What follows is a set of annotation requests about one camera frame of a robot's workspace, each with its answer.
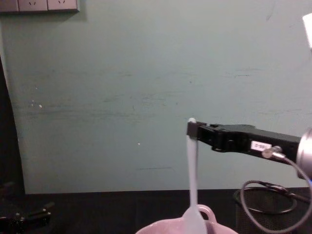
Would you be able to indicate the black mesh basket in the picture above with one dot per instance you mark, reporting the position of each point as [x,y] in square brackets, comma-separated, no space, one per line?
[275,221]

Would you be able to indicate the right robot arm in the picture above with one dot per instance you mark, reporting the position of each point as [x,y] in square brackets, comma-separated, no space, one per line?
[305,153]

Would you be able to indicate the pink cup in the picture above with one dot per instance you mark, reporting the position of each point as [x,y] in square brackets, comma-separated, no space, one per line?
[170,226]

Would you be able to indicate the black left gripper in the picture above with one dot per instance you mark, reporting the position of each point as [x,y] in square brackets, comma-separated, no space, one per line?
[11,225]

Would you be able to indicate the black table cloth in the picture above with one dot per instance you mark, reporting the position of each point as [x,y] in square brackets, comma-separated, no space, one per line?
[109,212]

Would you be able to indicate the grey wall socket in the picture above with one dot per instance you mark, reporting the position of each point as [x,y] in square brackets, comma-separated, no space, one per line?
[33,5]
[63,5]

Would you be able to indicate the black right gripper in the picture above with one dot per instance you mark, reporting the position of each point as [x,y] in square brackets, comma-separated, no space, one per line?
[239,139]

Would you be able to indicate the dark hanging cloth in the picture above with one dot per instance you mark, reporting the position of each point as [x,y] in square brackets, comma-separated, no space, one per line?
[8,134]

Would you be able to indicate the white plastic spoon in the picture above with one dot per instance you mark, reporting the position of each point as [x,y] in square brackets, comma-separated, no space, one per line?
[192,170]

